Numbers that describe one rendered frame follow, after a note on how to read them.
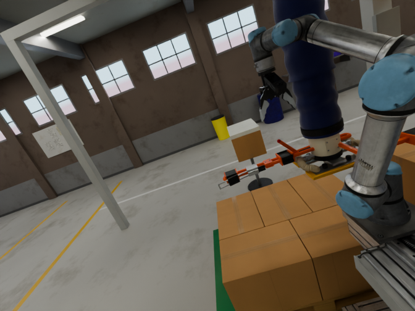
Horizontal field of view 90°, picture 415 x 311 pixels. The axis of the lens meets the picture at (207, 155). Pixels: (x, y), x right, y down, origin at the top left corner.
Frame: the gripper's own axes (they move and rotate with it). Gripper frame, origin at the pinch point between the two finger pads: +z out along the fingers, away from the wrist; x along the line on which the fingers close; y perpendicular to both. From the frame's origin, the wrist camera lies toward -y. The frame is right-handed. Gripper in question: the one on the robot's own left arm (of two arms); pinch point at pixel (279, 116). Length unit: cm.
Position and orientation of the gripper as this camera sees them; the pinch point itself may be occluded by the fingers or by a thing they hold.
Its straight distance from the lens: 97.0
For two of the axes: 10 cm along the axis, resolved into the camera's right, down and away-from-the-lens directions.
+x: -9.4, 3.4, 0.9
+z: 3.5, 8.8, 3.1
